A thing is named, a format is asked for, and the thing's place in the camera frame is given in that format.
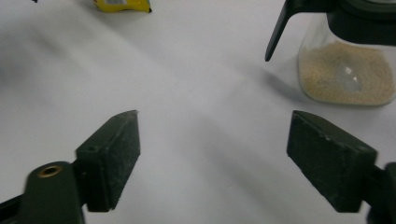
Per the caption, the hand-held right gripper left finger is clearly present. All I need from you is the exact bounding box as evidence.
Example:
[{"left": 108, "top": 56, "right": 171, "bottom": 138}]
[{"left": 75, "top": 109, "right": 141, "bottom": 213}]

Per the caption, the yellow seasoning pouch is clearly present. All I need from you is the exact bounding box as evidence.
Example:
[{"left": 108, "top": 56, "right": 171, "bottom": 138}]
[{"left": 92, "top": 0, "right": 153, "bottom": 14}]

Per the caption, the glass jar with black lid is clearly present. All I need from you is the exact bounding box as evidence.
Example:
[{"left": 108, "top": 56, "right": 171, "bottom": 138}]
[{"left": 264, "top": 0, "right": 396, "bottom": 107}]

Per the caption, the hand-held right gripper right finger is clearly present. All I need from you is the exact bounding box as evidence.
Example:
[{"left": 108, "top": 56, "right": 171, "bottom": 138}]
[{"left": 286, "top": 109, "right": 378, "bottom": 214}]

